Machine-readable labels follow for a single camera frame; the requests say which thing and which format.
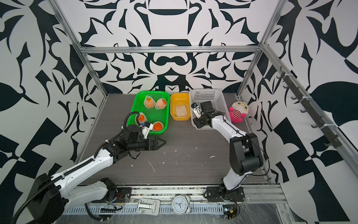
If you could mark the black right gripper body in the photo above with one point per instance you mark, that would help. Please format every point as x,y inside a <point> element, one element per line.
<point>200,122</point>

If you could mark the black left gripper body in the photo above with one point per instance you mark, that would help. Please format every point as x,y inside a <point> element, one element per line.
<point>142,144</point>

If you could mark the netted orange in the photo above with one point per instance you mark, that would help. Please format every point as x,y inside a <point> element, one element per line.
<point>141,118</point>
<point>149,102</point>
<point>161,104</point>
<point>158,126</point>

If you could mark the white foam net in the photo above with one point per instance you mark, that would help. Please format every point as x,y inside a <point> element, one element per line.
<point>181,111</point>

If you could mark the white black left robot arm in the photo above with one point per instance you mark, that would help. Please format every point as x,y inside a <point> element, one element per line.
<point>51,196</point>

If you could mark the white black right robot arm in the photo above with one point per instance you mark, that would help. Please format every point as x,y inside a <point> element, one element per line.
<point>245,154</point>

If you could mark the green plastic basket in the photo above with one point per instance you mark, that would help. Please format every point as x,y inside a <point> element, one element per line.
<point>153,115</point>

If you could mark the pink white plush doll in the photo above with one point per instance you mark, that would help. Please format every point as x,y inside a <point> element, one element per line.
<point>238,111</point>

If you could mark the yellow plastic tub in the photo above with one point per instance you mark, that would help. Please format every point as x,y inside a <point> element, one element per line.
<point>179,99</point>

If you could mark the white rectangular device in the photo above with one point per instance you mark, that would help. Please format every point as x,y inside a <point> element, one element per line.
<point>148,207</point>

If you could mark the white analog clock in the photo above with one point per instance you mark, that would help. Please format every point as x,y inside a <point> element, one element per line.
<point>180,205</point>

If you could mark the small circuit board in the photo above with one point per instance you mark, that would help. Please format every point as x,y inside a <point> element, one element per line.
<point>230,211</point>

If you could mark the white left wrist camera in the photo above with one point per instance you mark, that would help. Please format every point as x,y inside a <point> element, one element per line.
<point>146,128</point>

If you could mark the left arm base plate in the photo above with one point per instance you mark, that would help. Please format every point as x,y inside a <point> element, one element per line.
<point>120,195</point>

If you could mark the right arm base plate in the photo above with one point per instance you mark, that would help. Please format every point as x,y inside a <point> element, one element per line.
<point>220,194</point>

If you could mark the black hook rail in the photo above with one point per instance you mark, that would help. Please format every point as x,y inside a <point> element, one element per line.
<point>311,107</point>

